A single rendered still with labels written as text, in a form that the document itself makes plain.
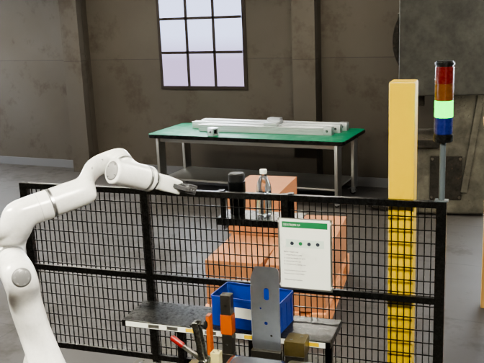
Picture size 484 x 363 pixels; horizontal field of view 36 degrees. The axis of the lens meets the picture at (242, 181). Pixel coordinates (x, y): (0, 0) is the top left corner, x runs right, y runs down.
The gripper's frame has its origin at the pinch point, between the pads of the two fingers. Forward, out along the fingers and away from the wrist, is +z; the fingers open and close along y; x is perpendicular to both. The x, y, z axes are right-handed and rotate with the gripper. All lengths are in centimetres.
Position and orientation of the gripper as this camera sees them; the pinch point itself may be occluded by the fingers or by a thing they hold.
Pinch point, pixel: (185, 186)
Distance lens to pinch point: 253.9
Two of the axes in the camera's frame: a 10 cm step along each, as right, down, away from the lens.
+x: 2.7, -9.6, -0.3
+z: 6.7, 1.7, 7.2
